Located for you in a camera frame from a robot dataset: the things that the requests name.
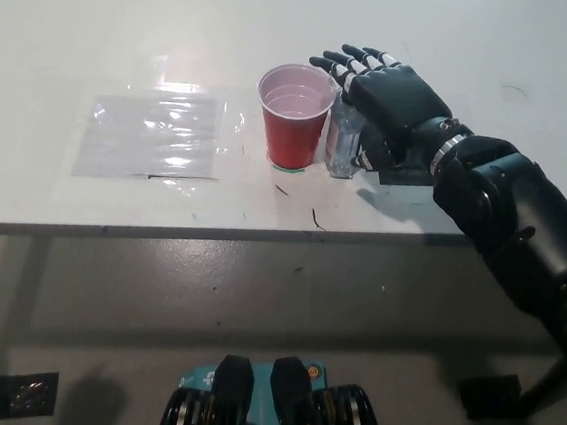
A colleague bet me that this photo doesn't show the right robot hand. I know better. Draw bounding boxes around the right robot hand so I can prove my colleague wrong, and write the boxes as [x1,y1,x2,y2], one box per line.
[298,39,456,180]

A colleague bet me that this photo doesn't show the black robot torso blocks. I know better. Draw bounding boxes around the black robot torso blocks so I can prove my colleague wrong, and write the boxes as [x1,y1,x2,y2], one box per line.
[154,342,398,425]

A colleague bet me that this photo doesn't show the red plastic cup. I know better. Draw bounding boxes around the red plastic cup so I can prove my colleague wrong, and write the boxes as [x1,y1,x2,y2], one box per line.
[249,60,340,174]

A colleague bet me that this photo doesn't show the clear soap pump bottle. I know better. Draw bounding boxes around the clear soap pump bottle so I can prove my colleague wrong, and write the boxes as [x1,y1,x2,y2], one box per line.
[322,99,368,182]

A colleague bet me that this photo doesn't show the glossy grey plastic sheet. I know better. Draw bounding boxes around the glossy grey plastic sheet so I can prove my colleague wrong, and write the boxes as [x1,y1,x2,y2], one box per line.
[69,85,227,191]

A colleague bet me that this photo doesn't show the black tape patch on table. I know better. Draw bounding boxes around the black tape patch on table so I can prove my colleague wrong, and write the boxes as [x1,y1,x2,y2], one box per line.
[378,162,440,191]

